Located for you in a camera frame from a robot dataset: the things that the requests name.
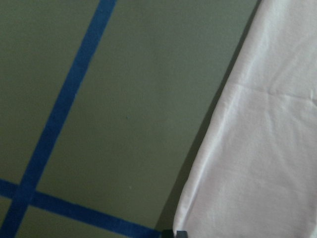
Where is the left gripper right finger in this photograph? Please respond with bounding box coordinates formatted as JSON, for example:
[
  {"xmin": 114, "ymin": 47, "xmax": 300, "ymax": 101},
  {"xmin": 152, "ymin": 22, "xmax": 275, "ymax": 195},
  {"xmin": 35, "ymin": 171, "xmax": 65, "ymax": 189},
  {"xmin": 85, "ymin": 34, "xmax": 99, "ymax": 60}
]
[{"xmin": 176, "ymin": 231, "xmax": 188, "ymax": 238}]

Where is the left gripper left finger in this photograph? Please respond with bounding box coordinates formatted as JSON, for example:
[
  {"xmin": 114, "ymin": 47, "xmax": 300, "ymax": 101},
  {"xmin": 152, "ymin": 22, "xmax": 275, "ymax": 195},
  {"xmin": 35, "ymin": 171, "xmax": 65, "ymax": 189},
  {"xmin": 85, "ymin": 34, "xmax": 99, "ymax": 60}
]
[{"xmin": 161, "ymin": 230, "xmax": 173, "ymax": 238}]

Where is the pink Snoopy t-shirt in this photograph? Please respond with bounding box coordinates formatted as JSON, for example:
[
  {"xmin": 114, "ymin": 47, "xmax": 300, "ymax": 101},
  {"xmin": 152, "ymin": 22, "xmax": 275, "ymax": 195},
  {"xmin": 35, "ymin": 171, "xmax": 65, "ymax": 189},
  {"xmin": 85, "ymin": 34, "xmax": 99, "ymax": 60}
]
[{"xmin": 173, "ymin": 0, "xmax": 317, "ymax": 238}]

